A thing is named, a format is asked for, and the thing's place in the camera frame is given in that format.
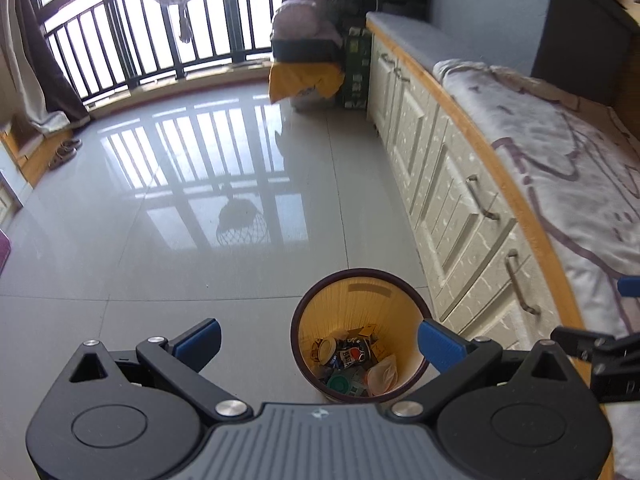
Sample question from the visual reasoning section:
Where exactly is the crushed blue soda can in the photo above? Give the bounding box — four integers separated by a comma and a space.
329, 338, 376, 370

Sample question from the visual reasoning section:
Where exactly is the yellow maroon-rimmed trash bin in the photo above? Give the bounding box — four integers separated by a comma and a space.
290, 268, 432, 403

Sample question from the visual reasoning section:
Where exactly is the white crumpled tissue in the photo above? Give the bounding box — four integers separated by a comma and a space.
367, 354, 398, 396

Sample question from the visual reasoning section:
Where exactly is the cream cabinet with drawers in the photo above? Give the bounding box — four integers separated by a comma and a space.
369, 36, 559, 350

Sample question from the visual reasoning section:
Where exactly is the yellow small carton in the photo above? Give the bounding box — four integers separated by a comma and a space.
348, 324, 384, 356

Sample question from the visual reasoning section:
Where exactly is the green white paper wrapper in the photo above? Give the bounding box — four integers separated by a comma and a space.
347, 367, 369, 398

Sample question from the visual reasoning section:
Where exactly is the green round lid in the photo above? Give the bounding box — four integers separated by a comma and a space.
326, 370, 355, 396

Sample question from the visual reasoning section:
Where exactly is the white purple patterned blanket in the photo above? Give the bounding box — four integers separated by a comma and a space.
432, 58, 640, 480

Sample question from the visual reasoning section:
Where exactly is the pair of slippers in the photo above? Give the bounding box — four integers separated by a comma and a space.
48, 139, 82, 170

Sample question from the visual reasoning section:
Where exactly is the brown white curtain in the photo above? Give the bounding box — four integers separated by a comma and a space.
1, 0, 91, 136

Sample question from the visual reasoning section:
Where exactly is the yellow cloth over bag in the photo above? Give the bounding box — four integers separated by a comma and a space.
268, 62, 345, 104

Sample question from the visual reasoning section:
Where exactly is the dark grey cushion block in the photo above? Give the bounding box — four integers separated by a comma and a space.
428, 0, 550, 75

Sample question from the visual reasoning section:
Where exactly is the grey bench cushion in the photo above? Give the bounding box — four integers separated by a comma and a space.
367, 12, 490, 81

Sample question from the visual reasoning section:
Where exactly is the green cardboard box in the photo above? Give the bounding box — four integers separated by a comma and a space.
341, 27, 372, 110

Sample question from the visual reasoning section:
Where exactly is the black balcony railing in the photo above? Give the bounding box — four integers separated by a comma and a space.
32, 0, 282, 104

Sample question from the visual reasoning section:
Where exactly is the near metal drawer handle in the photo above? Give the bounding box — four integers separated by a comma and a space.
504, 248, 542, 317

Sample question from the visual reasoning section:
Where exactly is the metal drawer handle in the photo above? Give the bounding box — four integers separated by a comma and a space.
504, 248, 542, 317
465, 174, 500, 221

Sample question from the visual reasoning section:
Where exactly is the far metal drawer handle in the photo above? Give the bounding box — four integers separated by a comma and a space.
465, 174, 500, 221

